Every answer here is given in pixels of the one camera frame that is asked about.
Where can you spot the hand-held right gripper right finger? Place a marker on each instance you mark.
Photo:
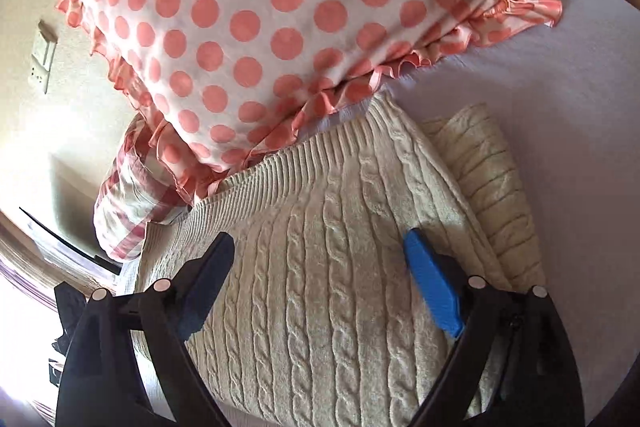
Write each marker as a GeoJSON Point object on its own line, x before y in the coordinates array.
{"type": "Point", "coordinates": [434, 287]}

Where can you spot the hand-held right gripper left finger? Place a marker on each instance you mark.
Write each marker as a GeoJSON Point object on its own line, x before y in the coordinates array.
{"type": "Point", "coordinates": [200, 292]}

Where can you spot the pink checked pillow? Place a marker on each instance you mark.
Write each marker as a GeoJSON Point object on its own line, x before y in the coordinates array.
{"type": "Point", "coordinates": [131, 202]}

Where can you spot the dark cloth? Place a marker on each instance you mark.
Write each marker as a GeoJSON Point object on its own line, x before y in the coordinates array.
{"type": "Point", "coordinates": [62, 322]}

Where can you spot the lavender bed sheet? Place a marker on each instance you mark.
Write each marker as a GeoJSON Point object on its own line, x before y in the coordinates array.
{"type": "Point", "coordinates": [560, 117]}

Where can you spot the pink polka dot pillow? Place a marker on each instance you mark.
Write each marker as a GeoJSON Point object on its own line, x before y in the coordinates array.
{"type": "Point", "coordinates": [260, 22]}

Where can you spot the white wall switch plate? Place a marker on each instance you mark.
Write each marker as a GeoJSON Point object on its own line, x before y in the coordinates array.
{"type": "Point", "coordinates": [44, 57]}

